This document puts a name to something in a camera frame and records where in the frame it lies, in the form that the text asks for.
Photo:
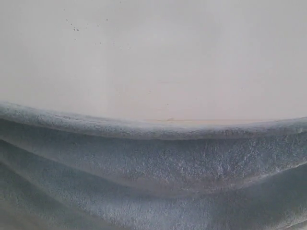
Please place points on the light blue terry towel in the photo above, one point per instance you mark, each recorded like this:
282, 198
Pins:
61, 171

